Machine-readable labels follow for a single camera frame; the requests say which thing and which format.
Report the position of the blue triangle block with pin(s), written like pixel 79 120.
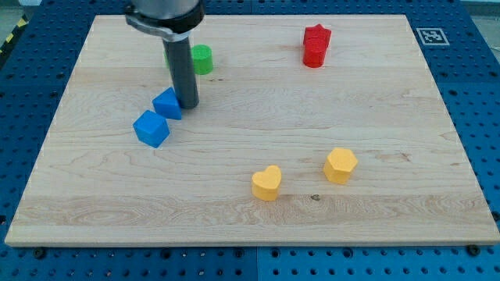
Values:
pixel 167 105

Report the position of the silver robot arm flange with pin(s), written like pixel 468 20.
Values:
pixel 171 20

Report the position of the blue cube block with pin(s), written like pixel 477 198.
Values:
pixel 151 128

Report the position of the yellow heart block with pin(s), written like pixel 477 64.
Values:
pixel 266 183

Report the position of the light wooden board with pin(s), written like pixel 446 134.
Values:
pixel 94 184

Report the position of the yellow hexagon block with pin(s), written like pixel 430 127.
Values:
pixel 339 165

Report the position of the green cylinder block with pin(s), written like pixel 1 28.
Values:
pixel 202 59

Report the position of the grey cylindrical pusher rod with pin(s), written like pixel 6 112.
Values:
pixel 182 72

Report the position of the green block behind rod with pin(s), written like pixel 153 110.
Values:
pixel 166 60

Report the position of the red star block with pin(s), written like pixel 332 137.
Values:
pixel 318 32

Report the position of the white fiducial marker tag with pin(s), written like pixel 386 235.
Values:
pixel 432 36

